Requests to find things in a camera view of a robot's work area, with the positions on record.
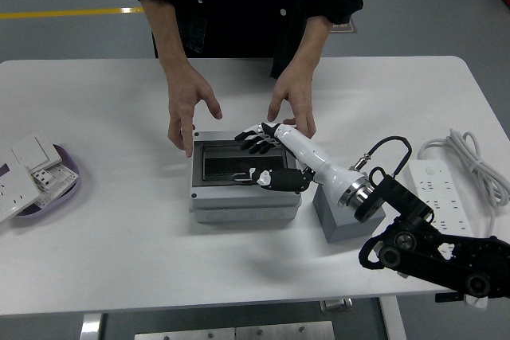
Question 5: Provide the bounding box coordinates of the silver table bracket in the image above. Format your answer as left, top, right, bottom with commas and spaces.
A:
320, 298, 354, 312

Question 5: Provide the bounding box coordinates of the purple plastic tray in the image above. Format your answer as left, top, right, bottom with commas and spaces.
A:
14, 143, 82, 218

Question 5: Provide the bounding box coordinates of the metal base plate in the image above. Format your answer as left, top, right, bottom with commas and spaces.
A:
134, 320, 335, 340

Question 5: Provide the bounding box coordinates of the white power cord with plug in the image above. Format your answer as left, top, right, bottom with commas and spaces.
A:
416, 128, 510, 310

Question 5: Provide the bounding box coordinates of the black table control panel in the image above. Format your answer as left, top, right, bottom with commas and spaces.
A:
434, 291, 465, 303

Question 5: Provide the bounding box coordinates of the white wall switch plate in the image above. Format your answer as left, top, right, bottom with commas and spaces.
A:
10, 136, 64, 170

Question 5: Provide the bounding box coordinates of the white table leg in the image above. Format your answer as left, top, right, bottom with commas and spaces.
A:
378, 296, 407, 340
79, 313, 104, 340

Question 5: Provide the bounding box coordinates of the white printed socket module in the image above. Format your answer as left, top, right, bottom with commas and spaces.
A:
39, 164, 79, 208

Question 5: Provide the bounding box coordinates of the person's left hand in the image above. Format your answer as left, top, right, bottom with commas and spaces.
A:
266, 64, 318, 139

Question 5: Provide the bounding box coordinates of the yellow floor line tape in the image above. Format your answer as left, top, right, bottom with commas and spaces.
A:
0, 6, 144, 21

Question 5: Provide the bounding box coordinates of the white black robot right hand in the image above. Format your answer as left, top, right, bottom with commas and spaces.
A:
233, 122, 367, 209

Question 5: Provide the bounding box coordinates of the white terminal block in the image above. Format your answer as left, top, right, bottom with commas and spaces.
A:
30, 168, 56, 190

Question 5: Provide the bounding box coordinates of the brown floor sign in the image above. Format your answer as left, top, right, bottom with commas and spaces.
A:
329, 18, 359, 35

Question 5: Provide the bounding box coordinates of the person's right hand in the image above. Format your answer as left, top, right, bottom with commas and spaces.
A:
167, 64, 223, 158

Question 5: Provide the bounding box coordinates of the grey enclosure box with flap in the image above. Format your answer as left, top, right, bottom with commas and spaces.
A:
188, 129, 303, 224

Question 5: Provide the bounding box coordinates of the person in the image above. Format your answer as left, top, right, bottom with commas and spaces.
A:
110, 0, 387, 80

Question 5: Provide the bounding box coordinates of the white power strip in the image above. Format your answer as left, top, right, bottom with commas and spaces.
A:
402, 158, 481, 234

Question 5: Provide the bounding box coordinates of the grey cube with round hole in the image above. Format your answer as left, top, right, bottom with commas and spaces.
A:
312, 182, 386, 244

